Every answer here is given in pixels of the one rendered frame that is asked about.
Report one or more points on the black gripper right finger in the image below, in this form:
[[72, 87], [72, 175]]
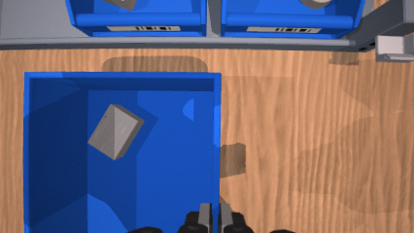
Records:
[[225, 224]]

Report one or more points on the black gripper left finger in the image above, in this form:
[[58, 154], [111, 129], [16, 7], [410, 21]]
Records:
[[204, 219]]

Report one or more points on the beige rectangular block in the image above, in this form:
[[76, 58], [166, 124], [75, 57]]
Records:
[[125, 4]]

